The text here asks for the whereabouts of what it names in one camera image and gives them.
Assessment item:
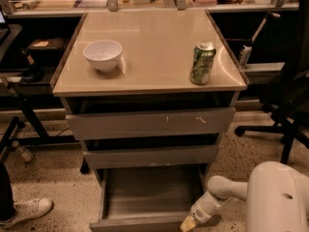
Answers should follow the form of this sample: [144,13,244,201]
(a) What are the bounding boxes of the dark trouser leg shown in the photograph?
[0,162,15,221]

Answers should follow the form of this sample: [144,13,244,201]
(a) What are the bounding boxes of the grey middle drawer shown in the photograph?
[81,134,218,169]

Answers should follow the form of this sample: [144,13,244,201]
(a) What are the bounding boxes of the white sneaker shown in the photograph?
[0,198,53,229]

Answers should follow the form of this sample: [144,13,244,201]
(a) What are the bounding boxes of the grey top drawer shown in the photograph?
[66,107,236,140]

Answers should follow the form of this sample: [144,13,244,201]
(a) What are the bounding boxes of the plastic bottle on floor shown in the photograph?
[13,141,34,163]

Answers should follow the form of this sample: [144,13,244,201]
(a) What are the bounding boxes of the laptop computer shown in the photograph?
[0,7,11,43]

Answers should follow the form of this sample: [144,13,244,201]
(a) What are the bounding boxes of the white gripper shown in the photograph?
[180,191,233,232]

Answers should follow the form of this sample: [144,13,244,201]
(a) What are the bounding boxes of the grey bottom drawer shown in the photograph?
[89,164,205,232]

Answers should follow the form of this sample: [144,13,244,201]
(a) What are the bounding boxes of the green soda can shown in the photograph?
[190,42,216,85]

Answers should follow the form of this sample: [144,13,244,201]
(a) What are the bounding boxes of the black office chair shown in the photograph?
[235,0,309,164]

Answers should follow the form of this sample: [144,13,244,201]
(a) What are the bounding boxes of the white bowl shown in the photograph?
[83,40,123,72]

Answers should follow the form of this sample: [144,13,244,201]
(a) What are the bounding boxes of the grey drawer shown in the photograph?
[81,134,218,169]
[66,107,236,140]
[89,164,205,232]

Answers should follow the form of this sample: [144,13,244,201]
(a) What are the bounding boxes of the grey drawer cabinet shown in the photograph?
[50,9,250,176]

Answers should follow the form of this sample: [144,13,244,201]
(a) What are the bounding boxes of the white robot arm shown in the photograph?
[181,161,309,232]

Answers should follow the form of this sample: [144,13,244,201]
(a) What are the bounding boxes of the black bag on shelf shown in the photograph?
[27,38,68,66]

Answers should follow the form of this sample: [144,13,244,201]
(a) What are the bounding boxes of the white handheld tool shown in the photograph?
[239,12,281,70]

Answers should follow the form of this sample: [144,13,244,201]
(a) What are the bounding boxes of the black desk frame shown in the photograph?
[0,24,77,154]

